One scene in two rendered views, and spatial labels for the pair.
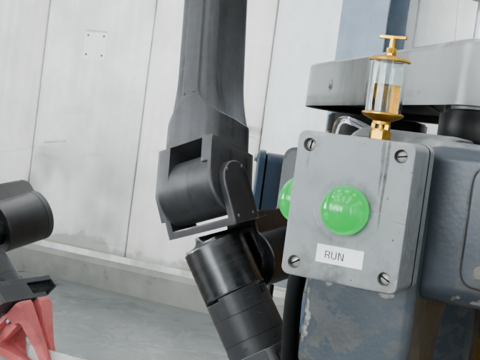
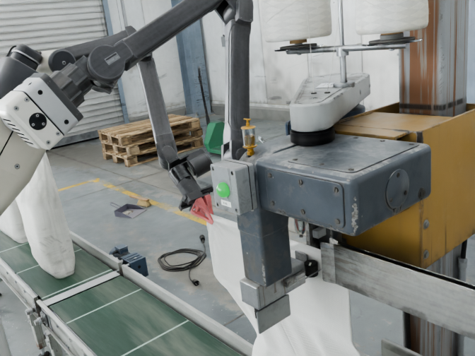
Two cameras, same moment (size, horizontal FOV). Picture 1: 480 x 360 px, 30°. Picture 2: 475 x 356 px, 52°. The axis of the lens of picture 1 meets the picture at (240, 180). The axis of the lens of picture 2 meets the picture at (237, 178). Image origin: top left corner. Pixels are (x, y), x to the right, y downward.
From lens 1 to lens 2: 58 cm
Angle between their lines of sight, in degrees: 29
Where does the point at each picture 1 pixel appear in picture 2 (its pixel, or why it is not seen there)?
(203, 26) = (229, 95)
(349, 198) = (220, 187)
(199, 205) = not seen: hidden behind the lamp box
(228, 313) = not seen: hidden behind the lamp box
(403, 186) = (235, 182)
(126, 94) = (350, 21)
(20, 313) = (197, 203)
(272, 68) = not seen: outside the picture
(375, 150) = (226, 171)
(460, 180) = (263, 172)
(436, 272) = (264, 202)
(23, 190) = (200, 153)
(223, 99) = (237, 123)
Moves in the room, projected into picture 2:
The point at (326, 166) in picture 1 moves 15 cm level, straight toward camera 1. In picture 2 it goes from (218, 175) to (170, 203)
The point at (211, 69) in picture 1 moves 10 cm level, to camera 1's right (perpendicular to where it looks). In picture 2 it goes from (232, 112) to (270, 111)
